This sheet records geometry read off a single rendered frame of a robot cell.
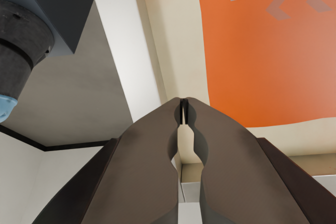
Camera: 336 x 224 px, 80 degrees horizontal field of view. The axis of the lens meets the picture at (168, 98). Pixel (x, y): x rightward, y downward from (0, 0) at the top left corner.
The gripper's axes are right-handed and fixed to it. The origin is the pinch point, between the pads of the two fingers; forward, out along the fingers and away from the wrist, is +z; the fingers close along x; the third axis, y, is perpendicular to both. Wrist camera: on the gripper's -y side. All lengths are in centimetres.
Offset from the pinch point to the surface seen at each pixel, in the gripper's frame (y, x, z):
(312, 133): 10.6, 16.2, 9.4
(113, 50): -0.4, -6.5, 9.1
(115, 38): -1.6, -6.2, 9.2
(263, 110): 7.7, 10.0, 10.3
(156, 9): -3.6, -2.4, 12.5
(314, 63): 1.9, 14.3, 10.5
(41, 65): 73, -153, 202
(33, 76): 90, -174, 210
